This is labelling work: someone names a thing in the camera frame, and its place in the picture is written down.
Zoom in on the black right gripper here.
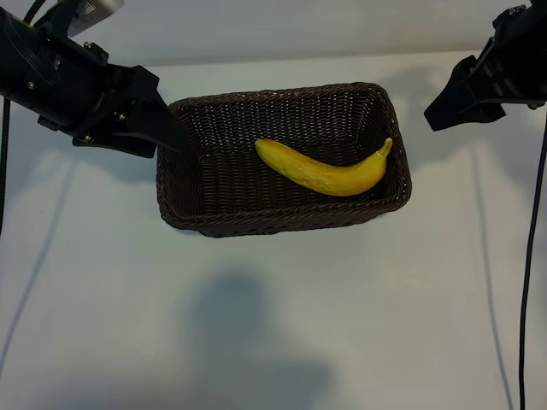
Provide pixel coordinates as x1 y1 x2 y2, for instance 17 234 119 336
423 0 547 132

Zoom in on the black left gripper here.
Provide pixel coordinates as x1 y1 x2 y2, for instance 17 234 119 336
37 29 191 159

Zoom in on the dark brown wicker basket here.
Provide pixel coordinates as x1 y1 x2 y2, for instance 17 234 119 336
156 82 413 238

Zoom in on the yellow banana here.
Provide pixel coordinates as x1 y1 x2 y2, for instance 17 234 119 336
254 137 393 197

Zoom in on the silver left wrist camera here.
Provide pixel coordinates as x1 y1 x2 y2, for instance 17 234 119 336
70 0 125 35

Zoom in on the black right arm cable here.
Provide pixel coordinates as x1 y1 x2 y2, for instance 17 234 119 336
519 121 547 410

